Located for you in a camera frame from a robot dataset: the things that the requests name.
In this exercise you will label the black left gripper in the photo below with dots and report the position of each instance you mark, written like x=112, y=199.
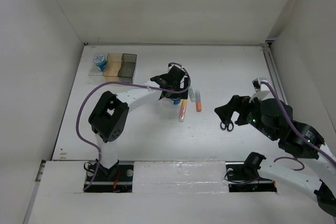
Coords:
x=181, y=95

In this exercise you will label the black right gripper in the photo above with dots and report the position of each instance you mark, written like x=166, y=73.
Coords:
x=240, y=103

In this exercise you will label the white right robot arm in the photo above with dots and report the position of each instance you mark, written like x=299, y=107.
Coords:
x=273, y=119

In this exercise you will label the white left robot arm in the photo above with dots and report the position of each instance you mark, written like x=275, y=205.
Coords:
x=109, y=116

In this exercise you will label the green capped highlighter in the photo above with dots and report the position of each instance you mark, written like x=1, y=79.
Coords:
x=191, y=94

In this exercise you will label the yellow capped orange highlighter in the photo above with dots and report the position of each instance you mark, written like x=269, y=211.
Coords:
x=183, y=111

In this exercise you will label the orange capped grey highlighter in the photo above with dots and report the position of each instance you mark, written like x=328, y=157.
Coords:
x=198, y=101

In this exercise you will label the smoky grey plastic container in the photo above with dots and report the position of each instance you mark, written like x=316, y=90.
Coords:
x=127, y=69

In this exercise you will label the amber plastic container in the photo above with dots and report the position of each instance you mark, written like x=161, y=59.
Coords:
x=114, y=62

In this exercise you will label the clear plastic container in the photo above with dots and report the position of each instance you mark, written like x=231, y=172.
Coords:
x=94, y=71

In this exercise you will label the black handled scissors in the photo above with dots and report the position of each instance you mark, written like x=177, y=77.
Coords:
x=227, y=126

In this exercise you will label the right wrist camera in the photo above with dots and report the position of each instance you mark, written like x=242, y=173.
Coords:
x=261, y=90

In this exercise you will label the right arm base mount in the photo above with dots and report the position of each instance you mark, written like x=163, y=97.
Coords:
x=243, y=177

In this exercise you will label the aluminium rail right edge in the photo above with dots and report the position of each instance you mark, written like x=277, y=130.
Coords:
x=274, y=76

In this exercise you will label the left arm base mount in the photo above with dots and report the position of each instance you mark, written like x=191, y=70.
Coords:
x=119, y=180

